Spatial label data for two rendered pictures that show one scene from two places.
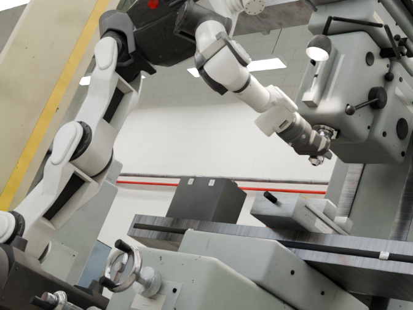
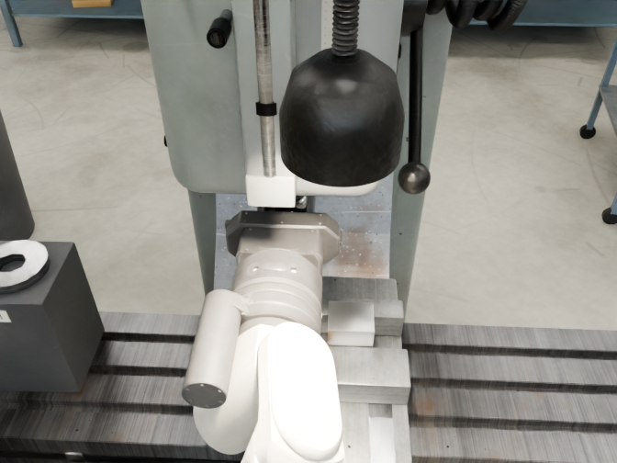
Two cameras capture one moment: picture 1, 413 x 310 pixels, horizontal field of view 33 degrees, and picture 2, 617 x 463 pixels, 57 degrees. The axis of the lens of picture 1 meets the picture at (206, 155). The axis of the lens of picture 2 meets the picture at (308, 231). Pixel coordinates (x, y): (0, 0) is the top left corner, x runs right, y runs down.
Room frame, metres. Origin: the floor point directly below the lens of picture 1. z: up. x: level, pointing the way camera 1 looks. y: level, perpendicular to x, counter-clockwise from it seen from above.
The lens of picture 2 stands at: (1.65, 0.03, 1.63)
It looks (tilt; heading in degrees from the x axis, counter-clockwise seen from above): 40 degrees down; 314
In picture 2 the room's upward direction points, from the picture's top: straight up
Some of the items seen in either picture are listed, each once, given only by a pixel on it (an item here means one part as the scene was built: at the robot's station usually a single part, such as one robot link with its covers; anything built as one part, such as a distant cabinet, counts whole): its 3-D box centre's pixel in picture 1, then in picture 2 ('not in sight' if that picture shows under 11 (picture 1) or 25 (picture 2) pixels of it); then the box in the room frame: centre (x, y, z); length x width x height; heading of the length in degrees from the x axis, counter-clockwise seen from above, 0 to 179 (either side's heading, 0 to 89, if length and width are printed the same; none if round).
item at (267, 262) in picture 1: (273, 288); not in sight; (2.02, -0.32, 0.78); 0.50 x 0.35 x 0.12; 131
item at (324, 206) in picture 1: (308, 209); (349, 374); (1.92, -0.33, 1.01); 0.15 x 0.06 x 0.04; 41
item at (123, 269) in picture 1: (133, 274); not in sight; (1.69, 0.06, 0.62); 0.16 x 0.12 x 0.12; 131
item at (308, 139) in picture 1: (302, 138); (279, 271); (1.96, -0.25, 1.23); 0.13 x 0.12 x 0.10; 41
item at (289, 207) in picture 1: (310, 224); (348, 373); (1.94, -0.35, 0.98); 0.35 x 0.15 x 0.11; 131
